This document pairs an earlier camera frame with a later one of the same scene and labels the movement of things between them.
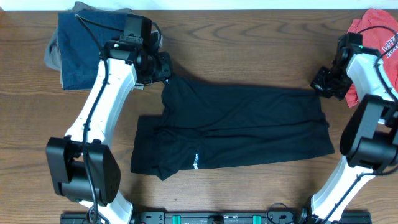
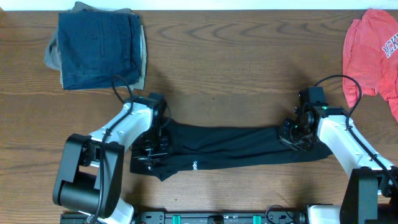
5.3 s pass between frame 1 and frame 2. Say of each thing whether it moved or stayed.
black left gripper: moved
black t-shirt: moved
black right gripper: moved
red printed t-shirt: stayed
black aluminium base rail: stayed
